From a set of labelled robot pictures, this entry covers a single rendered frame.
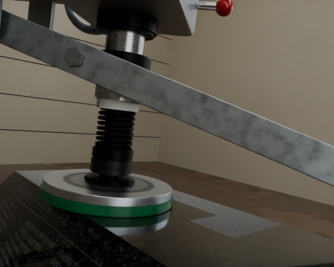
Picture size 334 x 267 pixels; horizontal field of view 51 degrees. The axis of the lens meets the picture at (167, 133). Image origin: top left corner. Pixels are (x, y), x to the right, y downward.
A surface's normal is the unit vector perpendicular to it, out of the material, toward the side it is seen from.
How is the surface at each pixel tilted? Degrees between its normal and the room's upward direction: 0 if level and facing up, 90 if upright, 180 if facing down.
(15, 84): 90
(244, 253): 0
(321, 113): 90
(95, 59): 90
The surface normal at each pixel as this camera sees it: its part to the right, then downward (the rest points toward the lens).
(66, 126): 0.72, 0.12
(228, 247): 0.12, -0.99
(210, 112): -0.16, 0.04
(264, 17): -0.69, -0.04
